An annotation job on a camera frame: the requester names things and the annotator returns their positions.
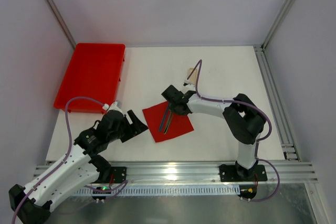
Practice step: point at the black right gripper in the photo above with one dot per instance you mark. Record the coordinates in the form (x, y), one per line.
(173, 104)

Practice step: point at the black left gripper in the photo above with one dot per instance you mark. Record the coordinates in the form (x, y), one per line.
(128, 129)

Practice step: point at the teal spoon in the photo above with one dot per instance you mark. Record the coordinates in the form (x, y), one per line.
(168, 123)

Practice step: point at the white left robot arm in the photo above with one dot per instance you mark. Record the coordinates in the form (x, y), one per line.
(81, 165)

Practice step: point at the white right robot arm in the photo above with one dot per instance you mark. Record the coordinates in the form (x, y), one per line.
(244, 120)

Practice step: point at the beige utensil holder tray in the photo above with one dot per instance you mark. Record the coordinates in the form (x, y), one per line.
(191, 76)

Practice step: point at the left black controller board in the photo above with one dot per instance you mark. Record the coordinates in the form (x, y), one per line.
(100, 194)

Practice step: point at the black controller board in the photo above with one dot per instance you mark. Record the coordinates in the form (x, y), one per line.
(247, 192)
(100, 194)

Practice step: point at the red plastic tray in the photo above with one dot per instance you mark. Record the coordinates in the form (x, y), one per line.
(94, 71)

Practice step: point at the right black controller board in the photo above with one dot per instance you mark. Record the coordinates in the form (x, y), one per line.
(247, 192)

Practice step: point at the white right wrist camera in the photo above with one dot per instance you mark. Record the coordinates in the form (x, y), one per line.
(188, 86)

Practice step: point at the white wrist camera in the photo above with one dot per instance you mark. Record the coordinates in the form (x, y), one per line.
(116, 105)
(188, 86)

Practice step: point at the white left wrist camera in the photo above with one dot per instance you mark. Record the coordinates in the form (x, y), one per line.
(116, 105)

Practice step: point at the aluminium front rail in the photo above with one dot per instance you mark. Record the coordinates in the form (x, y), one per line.
(205, 173)

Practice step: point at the aluminium rail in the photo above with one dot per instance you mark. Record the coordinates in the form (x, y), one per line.
(205, 173)
(281, 122)

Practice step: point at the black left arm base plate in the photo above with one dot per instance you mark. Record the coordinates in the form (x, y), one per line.
(116, 175)

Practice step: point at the white slotted cable duct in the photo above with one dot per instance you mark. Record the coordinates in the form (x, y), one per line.
(180, 190)

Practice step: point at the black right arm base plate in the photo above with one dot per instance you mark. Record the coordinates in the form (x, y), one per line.
(236, 173)

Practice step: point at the aluminium right side rail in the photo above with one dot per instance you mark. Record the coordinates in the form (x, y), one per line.
(281, 122)

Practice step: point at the right aluminium corner post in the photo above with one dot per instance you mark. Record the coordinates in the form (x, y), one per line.
(282, 14)

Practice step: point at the aluminium corner post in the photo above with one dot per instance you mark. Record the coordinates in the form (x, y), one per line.
(61, 22)
(282, 14)

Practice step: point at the left aluminium corner post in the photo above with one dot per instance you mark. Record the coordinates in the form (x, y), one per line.
(61, 22)

